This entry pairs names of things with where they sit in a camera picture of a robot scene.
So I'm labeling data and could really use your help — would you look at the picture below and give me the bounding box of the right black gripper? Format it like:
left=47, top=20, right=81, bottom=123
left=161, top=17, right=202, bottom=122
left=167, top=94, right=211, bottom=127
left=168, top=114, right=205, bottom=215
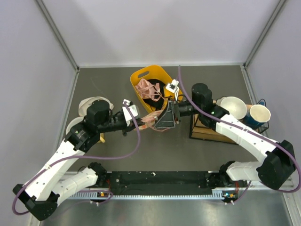
left=155, top=97, right=202, bottom=129

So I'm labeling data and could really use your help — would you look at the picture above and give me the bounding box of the floral mesh laundry bag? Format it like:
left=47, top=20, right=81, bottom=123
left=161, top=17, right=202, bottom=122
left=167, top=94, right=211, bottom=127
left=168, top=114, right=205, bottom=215
left=139, top=110, right=168, bottom=132

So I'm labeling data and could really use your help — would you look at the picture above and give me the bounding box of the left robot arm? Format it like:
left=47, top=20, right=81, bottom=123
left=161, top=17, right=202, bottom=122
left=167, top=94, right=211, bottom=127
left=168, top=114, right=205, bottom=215
left=13, top=97, right=140, bottom=221

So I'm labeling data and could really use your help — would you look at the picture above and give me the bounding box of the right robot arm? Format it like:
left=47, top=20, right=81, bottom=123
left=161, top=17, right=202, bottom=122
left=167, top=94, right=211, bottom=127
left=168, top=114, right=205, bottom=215
left=154, top=80, right=298, bottom=190

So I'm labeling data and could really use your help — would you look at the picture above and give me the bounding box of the black bra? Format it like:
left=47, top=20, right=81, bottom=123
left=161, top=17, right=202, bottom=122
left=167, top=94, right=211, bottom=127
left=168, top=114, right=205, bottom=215
left=143, top=79, right=167, bottom=111

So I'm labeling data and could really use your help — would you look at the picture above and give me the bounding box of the pink satin bra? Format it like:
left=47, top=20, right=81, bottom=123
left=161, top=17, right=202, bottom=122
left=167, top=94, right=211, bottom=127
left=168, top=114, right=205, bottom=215
left=134, top=79, right=162, bottom=101

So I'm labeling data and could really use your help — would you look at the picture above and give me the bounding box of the white mesh laundry bag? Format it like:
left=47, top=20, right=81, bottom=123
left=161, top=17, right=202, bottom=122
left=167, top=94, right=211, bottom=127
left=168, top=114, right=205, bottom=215
left=78, top=97, right=114, bottom=117

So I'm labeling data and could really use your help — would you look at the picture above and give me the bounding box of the yellow mug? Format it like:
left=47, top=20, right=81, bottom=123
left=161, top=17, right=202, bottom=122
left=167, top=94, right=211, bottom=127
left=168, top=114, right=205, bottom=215
left=100, top=133, right=105, bottom=143

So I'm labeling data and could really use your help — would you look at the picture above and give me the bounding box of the yellow plastic basket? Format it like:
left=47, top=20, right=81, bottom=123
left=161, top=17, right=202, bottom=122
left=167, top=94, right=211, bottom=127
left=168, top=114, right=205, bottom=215
left=130, top=65, right=175, bottom=113

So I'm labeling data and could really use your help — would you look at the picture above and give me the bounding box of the white marble plate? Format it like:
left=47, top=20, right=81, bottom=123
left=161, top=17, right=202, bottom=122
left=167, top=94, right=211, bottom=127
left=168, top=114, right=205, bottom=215
left=65, top=116, right=84, bottom=135

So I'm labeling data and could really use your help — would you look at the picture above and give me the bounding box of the white scalloped plate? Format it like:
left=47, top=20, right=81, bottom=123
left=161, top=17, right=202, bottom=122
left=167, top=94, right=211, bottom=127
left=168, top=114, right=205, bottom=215
left=216, top=97, right=226, bottom=106

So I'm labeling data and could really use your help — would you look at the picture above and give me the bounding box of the white ceramic bowl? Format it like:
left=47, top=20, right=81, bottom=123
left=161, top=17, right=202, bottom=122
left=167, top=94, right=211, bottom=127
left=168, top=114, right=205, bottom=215
left=220, top=97, right=247, bottom=120

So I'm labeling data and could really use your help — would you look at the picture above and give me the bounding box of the blue paper cup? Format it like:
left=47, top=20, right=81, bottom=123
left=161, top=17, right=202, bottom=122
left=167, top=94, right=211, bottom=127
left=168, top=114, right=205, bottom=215
left=243, top=105, right=271, bottom=129

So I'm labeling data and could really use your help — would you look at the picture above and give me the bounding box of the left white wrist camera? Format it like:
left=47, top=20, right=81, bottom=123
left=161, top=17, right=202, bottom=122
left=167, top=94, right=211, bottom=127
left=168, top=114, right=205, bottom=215
left=122, top=99, right=140, bottom=127

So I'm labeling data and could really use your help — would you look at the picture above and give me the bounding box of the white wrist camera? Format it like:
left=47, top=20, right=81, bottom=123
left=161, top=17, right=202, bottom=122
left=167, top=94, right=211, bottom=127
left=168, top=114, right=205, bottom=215
left=166, top=79, right=180, bottom=101
left=122, top=99, right=140, bottom=127

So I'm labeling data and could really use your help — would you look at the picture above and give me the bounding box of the wire and wood shelf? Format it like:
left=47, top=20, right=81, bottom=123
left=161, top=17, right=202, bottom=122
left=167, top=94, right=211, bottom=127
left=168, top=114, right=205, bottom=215
left=189, top=98, right=270, bottom=145

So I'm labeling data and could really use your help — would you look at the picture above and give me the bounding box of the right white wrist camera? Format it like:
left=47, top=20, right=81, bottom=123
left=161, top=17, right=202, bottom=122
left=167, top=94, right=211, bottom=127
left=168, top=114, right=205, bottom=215
left=166, top=79, right=180, bottom=101

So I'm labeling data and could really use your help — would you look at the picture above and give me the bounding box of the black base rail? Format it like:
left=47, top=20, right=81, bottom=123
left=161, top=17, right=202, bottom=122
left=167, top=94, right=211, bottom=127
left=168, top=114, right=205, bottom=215
left=79, top=170, right=250, bottom=196

